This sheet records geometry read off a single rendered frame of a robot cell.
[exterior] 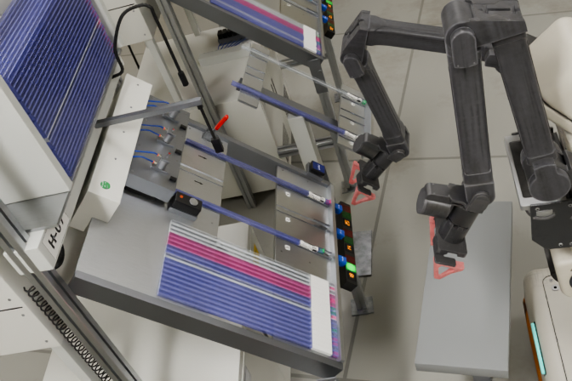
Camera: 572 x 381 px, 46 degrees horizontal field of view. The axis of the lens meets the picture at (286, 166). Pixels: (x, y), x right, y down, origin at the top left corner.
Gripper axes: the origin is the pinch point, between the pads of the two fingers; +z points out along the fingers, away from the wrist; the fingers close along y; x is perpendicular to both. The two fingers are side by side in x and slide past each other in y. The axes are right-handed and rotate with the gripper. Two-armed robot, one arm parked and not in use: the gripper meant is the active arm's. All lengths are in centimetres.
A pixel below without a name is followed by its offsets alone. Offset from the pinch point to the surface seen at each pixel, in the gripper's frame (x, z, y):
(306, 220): -12.1, 8.9, 10.9
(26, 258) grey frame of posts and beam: -85, 1, 63
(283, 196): -20.6, 8.7, 4.6
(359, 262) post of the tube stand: 46, 59, -35
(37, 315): -77, 27, 58
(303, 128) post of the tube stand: -10.9, 10.7, -37.4
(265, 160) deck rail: -27.0, 8.5, -8.3
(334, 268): -3.9, 7.5, 27.4
